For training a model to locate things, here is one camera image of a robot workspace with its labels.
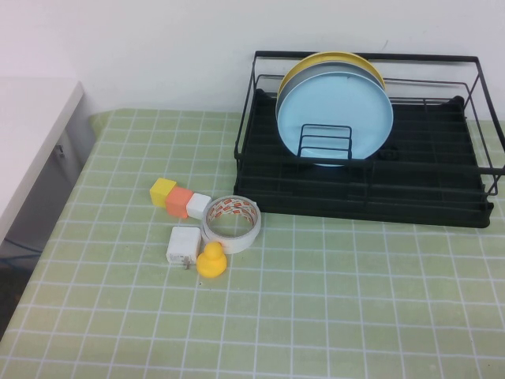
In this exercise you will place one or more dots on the light blue plate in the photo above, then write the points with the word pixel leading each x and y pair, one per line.
pixel 335 102

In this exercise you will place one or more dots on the grey plate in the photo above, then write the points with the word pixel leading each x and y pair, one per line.
pixel 311 71

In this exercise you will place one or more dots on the yellow plate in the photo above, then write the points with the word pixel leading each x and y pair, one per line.
pixel 335 56

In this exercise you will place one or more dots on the white cube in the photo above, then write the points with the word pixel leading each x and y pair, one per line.
pixel 197 205

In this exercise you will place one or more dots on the white tape roll red print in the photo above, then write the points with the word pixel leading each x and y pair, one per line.
pixel 230 244

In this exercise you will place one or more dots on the orange cube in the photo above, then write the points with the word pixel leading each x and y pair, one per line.
pixel 177 201

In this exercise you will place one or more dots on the yellow rubber duck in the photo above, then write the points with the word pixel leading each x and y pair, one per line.
pixel 211 266

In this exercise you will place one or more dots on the white power adapter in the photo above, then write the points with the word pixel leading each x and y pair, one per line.
pixel 181 245

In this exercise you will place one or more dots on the yellow cube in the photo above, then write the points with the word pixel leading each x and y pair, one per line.
pixel 161 191

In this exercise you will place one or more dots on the green checked tablecloth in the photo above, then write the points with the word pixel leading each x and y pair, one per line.
pixel 276 316

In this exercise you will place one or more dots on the small metal cabinet latch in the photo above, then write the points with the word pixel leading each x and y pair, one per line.
pixel 59 151

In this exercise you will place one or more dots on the white side cabinet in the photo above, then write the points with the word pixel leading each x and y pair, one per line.
pixel 31 130

